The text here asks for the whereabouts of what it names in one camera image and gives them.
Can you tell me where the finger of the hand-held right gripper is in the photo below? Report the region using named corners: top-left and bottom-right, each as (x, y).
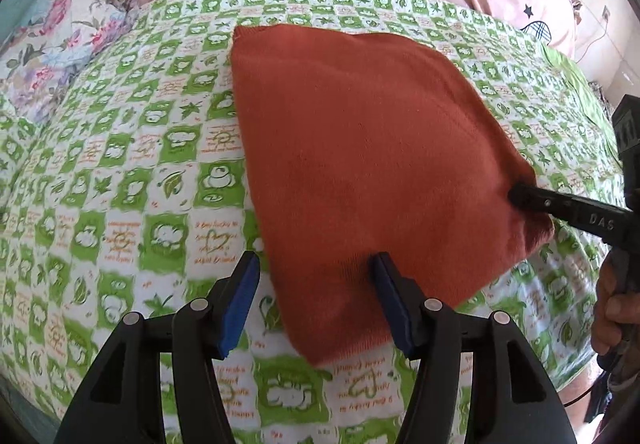
top-left (507, 181), bottom-right (577, 228)

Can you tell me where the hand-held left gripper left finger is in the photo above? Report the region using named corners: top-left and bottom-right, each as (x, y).
top-left (52, 251), bottom-right (263, 444)

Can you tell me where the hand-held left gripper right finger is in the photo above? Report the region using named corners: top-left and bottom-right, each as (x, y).
top-left (369, 251), bottom-right (579, 444)

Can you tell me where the orange knit sweater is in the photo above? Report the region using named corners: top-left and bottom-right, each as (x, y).
top-left (229, 23), bottom-right (557, 368)

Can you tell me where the person's right forearm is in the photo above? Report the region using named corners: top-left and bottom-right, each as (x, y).
top-left (557, 366), bottom-right (601, 427)

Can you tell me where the person's right hand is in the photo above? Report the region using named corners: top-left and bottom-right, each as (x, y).
top-left (591, 249), bottom-right (640, 366)

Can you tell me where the green checked blanket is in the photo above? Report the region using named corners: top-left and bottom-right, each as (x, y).
top-left (0, 0), bottom-right (632, 444)

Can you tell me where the dark cloth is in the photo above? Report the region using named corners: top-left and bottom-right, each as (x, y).
top-left (584, 369), bottom-right (632, 426)

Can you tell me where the purple floral pillow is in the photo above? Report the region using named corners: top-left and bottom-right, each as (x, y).
top-left (0, 0), bottom-right (142, 126)

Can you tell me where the white cable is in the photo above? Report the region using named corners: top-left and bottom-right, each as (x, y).
top-left (574, 19), bottom-right (609, 64)

